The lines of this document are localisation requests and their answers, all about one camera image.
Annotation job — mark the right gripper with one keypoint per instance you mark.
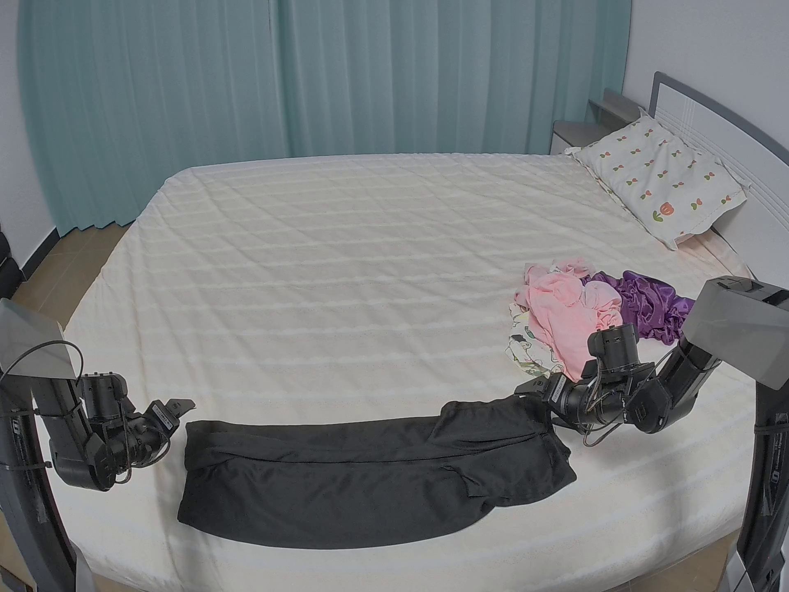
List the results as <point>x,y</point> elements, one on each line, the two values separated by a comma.
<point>585,404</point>

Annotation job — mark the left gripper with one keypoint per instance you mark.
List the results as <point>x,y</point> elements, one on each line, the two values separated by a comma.
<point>151,435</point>

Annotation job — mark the black T-shirt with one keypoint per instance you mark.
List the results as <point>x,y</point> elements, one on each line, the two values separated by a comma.
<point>339,484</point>

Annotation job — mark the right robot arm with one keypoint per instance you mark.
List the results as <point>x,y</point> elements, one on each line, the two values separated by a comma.
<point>739,330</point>

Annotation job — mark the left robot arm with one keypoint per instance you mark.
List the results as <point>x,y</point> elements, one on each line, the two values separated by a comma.
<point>68,441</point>

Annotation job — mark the bed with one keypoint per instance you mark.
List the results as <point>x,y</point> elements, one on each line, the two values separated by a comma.
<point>339,256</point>

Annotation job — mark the white printed garment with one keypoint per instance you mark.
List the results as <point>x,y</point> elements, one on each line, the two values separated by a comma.
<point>524,349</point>

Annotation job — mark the pink garment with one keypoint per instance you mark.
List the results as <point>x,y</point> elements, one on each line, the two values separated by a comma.
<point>567,318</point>

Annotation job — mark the purple garment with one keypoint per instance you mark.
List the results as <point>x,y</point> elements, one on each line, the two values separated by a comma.
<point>647,306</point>

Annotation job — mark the white printed pillow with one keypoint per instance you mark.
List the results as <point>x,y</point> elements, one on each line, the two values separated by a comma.
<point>659,176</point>

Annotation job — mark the grey white bedside table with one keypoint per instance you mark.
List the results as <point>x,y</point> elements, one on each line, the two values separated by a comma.
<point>567,139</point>

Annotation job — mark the blue-green curtain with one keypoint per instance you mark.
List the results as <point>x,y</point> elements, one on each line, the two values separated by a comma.
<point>185,84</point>

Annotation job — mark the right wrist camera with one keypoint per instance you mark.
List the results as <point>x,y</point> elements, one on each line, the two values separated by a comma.
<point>596,344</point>

